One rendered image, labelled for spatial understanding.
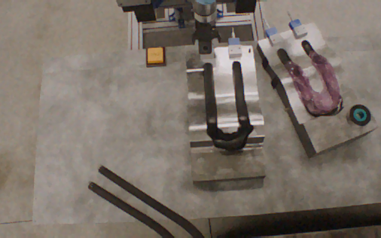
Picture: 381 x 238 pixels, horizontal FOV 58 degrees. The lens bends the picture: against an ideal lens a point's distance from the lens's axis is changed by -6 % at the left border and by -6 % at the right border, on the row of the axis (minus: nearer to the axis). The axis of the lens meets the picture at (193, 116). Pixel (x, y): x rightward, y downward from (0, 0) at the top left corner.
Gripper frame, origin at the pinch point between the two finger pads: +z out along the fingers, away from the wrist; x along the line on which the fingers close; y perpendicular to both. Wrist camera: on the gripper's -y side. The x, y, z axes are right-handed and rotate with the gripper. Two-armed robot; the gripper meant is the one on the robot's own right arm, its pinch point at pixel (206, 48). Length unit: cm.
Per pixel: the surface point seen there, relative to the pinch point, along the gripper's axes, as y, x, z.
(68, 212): -57, 56, 12
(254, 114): -27.1, -14.7, 0.2
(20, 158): -17, 122, 92
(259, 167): -44.8, -15.5, 6.5
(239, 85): -13.9, -11.3, 4.6
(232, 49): -0.6, -9.5, 0.9
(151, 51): 5.4, 22.1, 8.8
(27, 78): 39, 123, 92
